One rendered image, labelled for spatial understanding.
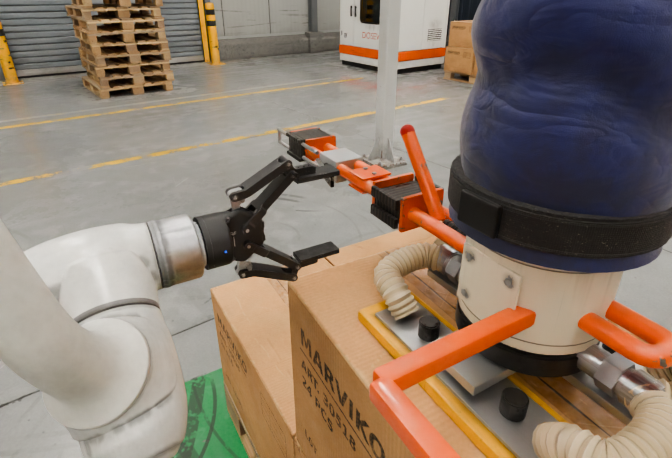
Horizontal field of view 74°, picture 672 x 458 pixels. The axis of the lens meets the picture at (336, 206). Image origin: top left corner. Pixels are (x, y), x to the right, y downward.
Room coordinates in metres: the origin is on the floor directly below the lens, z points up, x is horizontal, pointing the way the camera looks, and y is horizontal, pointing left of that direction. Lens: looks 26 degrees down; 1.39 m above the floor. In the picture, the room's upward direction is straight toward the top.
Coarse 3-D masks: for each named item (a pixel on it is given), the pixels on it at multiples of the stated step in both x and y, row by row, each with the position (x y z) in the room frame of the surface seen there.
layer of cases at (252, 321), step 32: (352, 256) 1.33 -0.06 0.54; (224, 288) 1.15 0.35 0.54; (256, 288) 1.15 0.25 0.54; (224, 320) 1.03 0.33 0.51; (256, 320) 1.00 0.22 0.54; (288, 320) 1.00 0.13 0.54; (224, 352) 1.08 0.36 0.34; (256, 352) 0.87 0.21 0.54; (288, 352) 0.87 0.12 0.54; (256, 384) 0.82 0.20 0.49; (288, 384) 0.77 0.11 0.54; (256, 416) 0.85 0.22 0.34; (288, 416) 0.68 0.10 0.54; (256, 448) 0.88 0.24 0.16; (288, 448) 0.66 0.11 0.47
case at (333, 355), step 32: (384, 256) 0.70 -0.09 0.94; (288, 288) 0.62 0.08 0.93; (320, 288) 0.60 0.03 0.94; (352, 288) 0.60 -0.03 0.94; (416, 288) 0.60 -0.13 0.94; (320, 320) 0.53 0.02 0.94; (352, 320) 0.53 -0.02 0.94; (448, 320) 0.52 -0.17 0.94; (608, 320) 0.52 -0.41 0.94; (320, 352) 0.52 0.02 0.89; (352, 352) 0.46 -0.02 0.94; (384, 352) 0.46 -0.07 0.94; (320, 384) 0.52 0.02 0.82; (352, 384) 0.43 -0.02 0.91; (416, 384) 0.40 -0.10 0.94; (544, 384) 0.40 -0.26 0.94; (320, 416) 0.52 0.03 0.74; (352, 416) 0.43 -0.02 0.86; (448, 416) 0.36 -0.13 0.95; (576, 416) 0.36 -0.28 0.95; (608, 416) 0.36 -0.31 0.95; (320, 448) 0.52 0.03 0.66; (352, 448) 0.43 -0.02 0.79; (384, 448) 0.36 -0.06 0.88
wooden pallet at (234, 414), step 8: (224, 384) 1.14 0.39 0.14; (232, 400) 1.07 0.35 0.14; (232, 408) 1.08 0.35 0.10; (232, 416) 1.09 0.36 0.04; (240, 416) 1.00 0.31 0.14; (240, 424) 1.03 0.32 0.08; (240, 432) 1.03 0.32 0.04; (248, 440) 1.01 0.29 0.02; (248, 448) 0.98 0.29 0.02; (248, 456) 0.96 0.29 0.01; (256, 456) 0.95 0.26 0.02
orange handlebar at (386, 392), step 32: (480, 320) 0.36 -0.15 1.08; (512, 320) 0.36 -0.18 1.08; (640, 320) 0.36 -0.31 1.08; (416, 352) 0.31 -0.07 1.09; (448, 352) 0.32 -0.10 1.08; (640, 352) 0.32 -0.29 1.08; (384, 384) 0.28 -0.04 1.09; (384, 416) 0.26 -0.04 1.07; (416, 416) 0.25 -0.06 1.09; (416, 448) 0.22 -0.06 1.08; (448, 448) 0.22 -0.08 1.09
